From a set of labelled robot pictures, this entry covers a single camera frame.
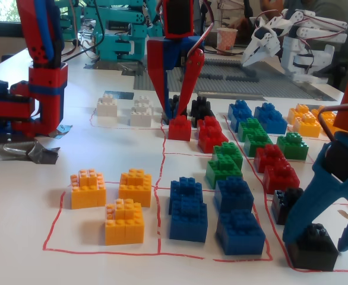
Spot grey flat strip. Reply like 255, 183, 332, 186
197, 91, 265, 102

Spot red blue gripper finger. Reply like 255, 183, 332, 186
146, 40, 176, 124

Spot white brick block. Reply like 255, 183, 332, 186
96, 93, 118, 117
134, 96, 154, 113
129, 106, 153, 128

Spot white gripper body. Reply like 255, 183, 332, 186
249, 16, 283, 57

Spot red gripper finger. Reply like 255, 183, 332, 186
176, 47, 205, 118

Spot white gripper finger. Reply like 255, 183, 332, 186
251, 49, 274, 65
241, 44, 262, 68

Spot person in grey shirt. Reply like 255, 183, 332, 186
260, 0, 348, 19

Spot green brick block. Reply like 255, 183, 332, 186
243, 130, 274, 157
205, 159, 243, 189
238, 118, 265, 142
212, 141, 243, 167
276, 132, 309, 161

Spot red and blue gripper body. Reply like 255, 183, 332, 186
146, 0, 207, 72

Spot red white servo cable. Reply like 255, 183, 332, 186
188, 0, 217, 59

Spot red brick block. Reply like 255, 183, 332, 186
167, 115, 192, 142
197, 127, 229, 154
262, 164, 300, 194
197, 116, 222, 134
254, 144, 290, 173

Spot orange arm servo cable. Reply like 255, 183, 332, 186
318, 100, 348, 143

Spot blue brick block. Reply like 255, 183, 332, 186
216, 209, 266, 256
214, 176, 254, 214
254, 103, 287, 134
169, 199, 208, 243
227, 100, 254, 133
169, 176, 204, 214

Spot grey brick baseplate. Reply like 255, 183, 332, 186
133, 55, 316, 100

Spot dark grey brick frame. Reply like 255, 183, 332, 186
199, 56, 260, 83

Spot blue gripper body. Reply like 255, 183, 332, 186
319, 130, 348, 185

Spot black stand pole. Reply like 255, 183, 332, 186
242, 0, 254, 19

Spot crumpled silver duct tape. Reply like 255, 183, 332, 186
0, 138, 61, 166

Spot black cable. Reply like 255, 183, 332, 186
61, 44, 99, 64

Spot dotted paper cup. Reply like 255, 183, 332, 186
216, 27, 239, 55

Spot small silver tape piece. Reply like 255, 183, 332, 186
55, 124, 73, 140

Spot black brick block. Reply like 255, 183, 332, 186
163, 94, 190, 125
288, 224, 340, 273
191, 96, 215, 128
271, 187, 305, 226

